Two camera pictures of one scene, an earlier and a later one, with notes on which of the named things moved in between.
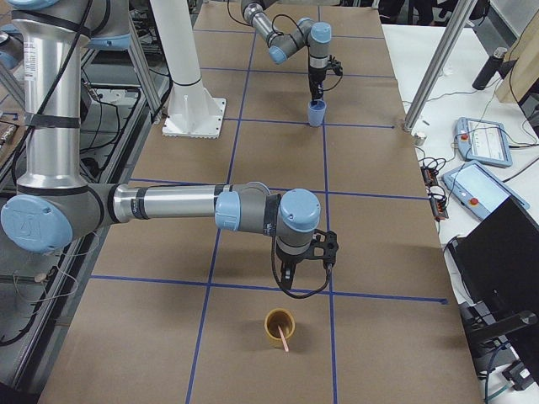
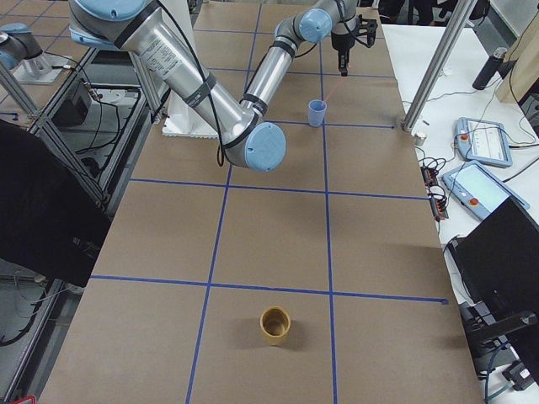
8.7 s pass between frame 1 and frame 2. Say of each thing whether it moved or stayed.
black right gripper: moved
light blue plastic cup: stayed
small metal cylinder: stayed
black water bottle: stayed
